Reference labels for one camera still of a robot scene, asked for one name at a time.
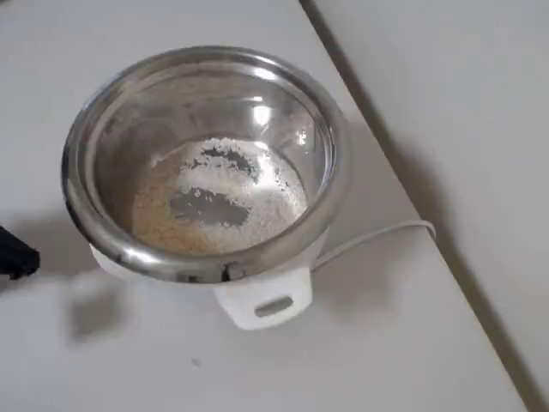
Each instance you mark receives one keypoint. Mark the white rice grains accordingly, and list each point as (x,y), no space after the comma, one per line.
(274,206)

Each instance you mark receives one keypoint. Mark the white rice cooker body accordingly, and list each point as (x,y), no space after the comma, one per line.
(240,309)

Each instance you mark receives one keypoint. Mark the stainless steel inner pot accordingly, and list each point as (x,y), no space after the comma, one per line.
(128,129)

